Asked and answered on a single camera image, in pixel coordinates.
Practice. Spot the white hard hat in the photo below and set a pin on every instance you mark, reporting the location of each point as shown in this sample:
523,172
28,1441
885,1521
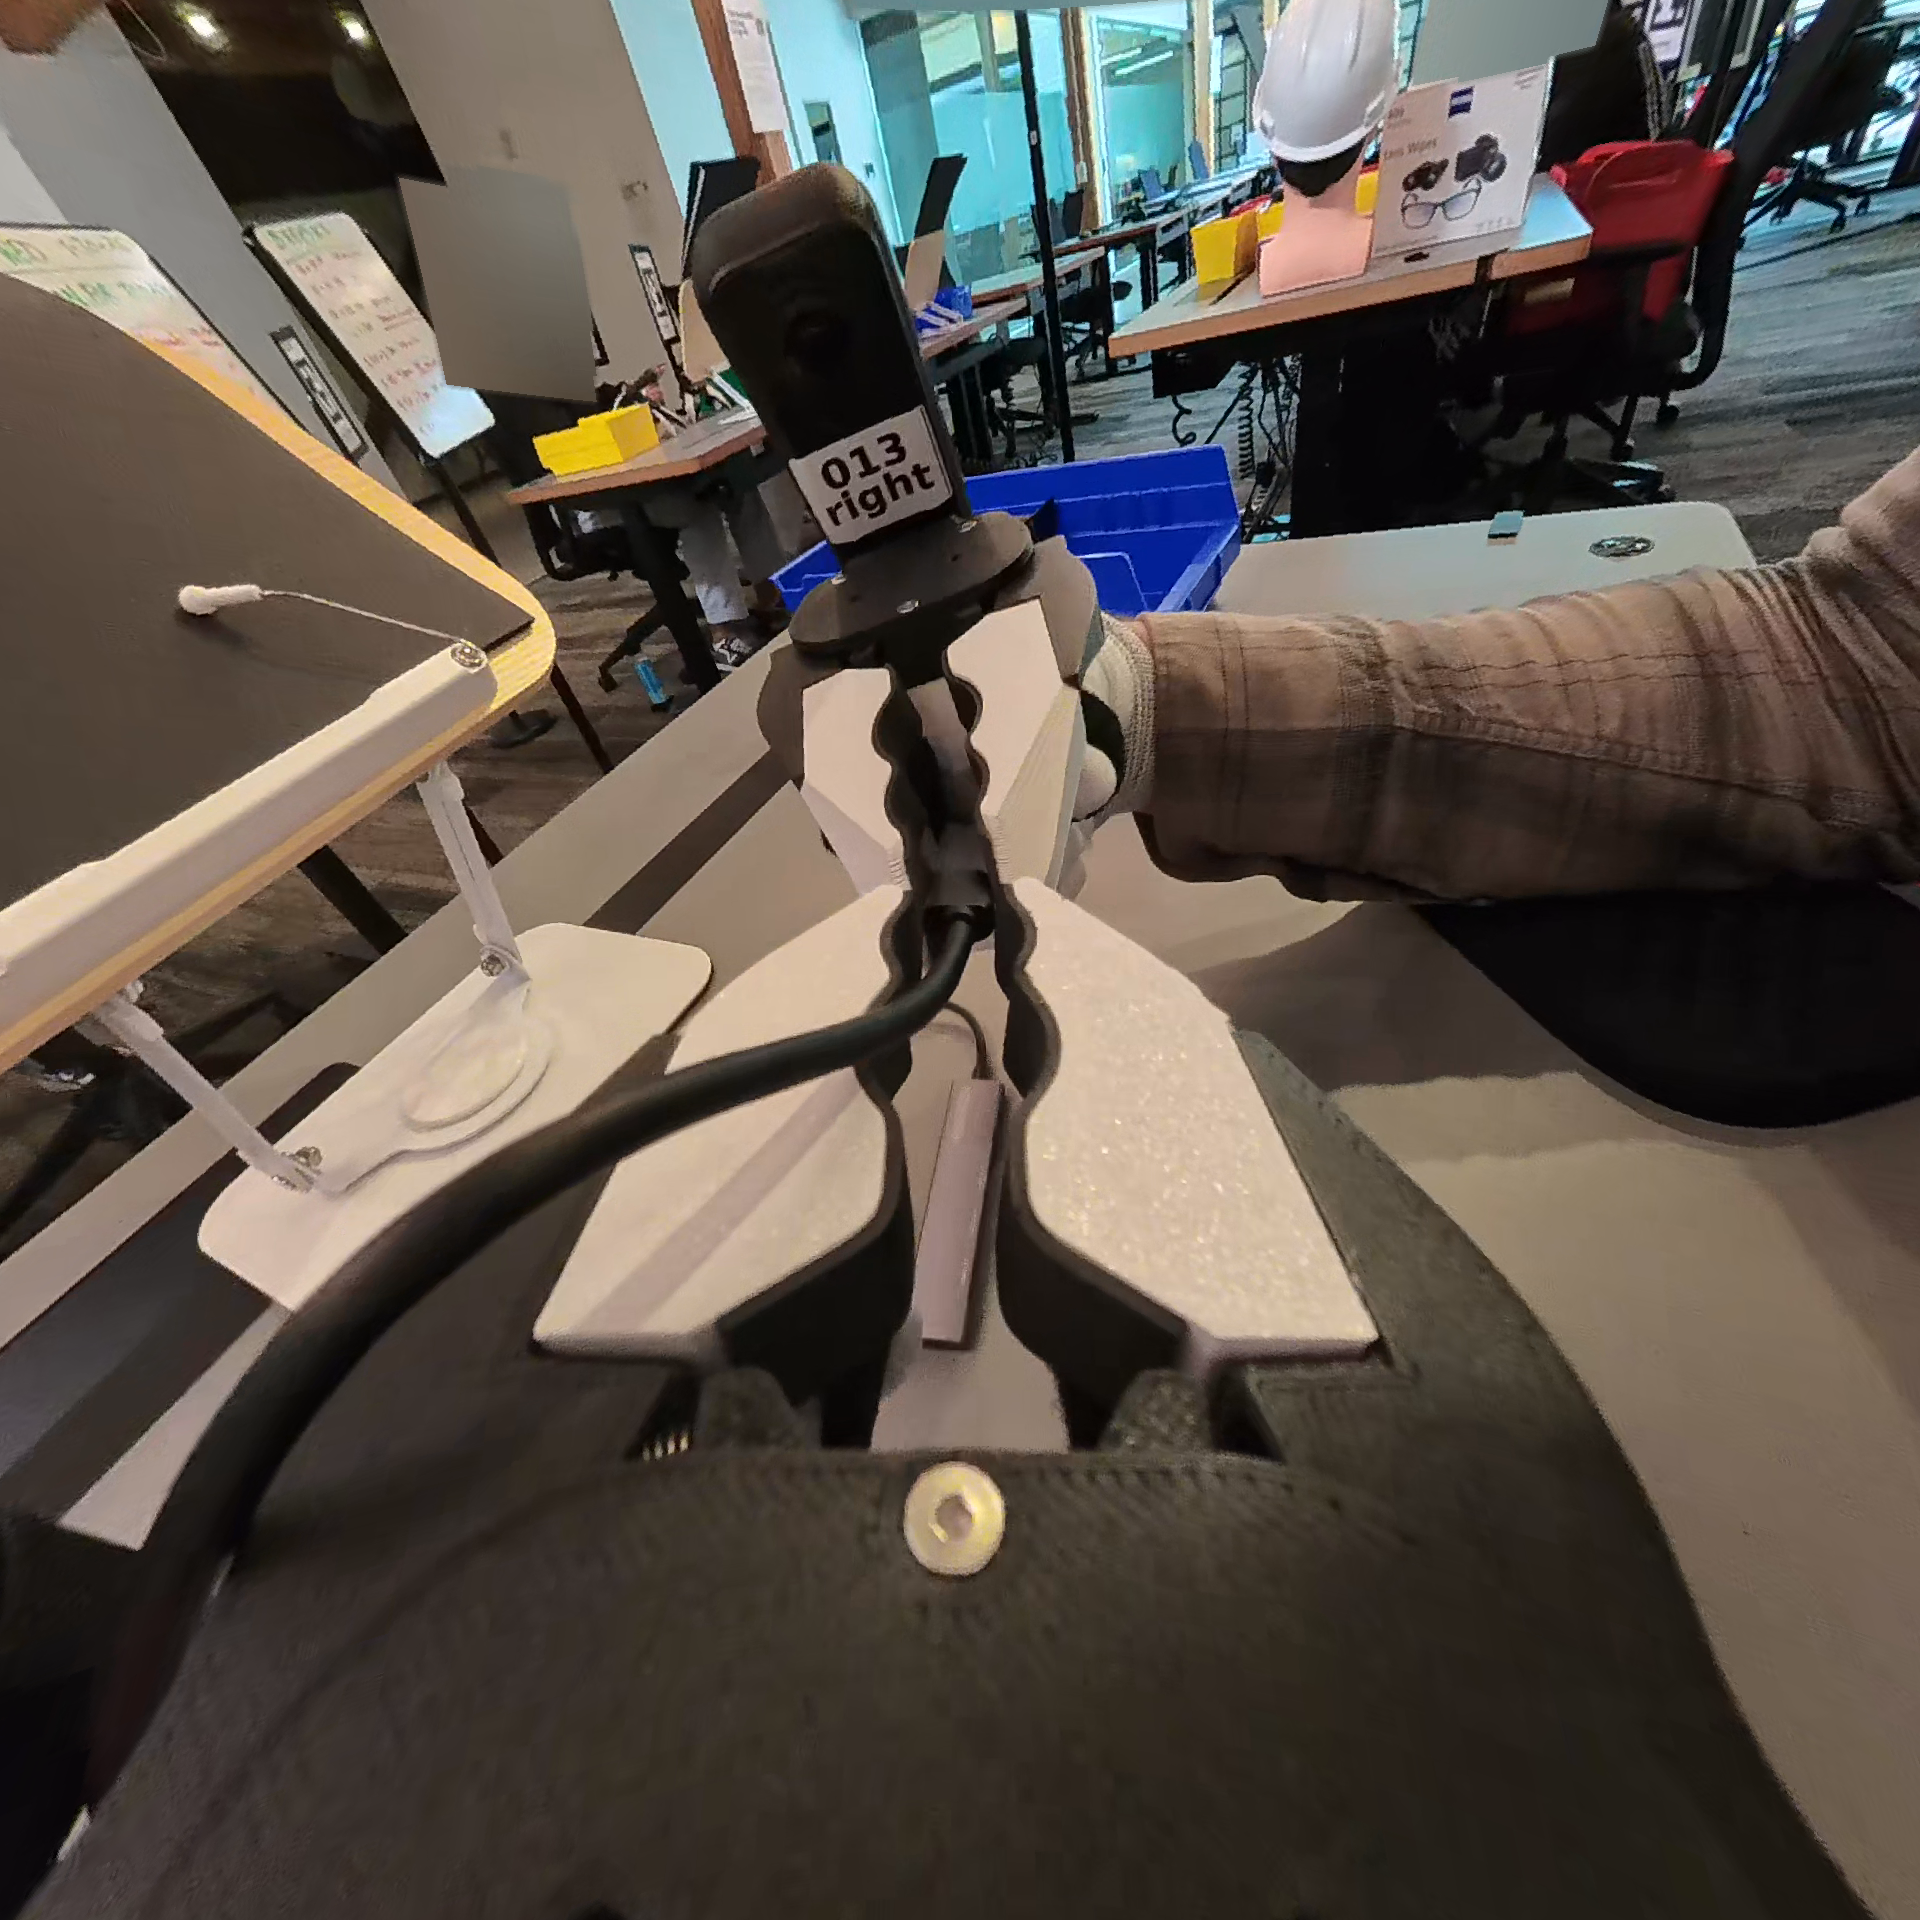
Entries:
1326,76

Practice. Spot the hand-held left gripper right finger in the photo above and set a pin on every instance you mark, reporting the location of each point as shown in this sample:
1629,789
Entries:
1187,1171

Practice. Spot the small dark grey usb hub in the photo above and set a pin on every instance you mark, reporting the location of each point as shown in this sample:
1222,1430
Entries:
961,1217

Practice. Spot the yellow plastic bin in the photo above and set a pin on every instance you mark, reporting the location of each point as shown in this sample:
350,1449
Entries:
1231,248

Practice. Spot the red black office chair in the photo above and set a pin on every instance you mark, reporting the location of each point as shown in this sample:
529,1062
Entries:
1622,256

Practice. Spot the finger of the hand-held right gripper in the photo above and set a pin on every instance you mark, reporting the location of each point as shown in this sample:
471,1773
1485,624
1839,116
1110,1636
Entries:
1043,749
841,779

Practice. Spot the white product box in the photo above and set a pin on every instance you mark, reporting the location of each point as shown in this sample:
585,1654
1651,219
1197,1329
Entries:
1467,155

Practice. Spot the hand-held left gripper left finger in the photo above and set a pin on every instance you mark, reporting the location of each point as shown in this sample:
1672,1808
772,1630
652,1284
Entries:
737,1171

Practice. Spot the white flip chart board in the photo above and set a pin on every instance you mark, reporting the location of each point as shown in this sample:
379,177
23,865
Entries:
376,315
105,286

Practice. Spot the dark cloth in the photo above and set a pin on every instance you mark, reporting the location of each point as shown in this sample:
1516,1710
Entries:
1710,1006

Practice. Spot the background office desk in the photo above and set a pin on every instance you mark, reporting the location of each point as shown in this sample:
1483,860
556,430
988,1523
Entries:
645,467
1351,299

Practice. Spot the blue plastic bin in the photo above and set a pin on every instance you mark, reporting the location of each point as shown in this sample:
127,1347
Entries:
1155,526

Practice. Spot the person's right hand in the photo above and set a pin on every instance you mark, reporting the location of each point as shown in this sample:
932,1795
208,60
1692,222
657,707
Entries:
1116,720

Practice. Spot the mannequin head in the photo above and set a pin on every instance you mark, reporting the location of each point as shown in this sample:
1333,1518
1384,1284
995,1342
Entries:
1323,227

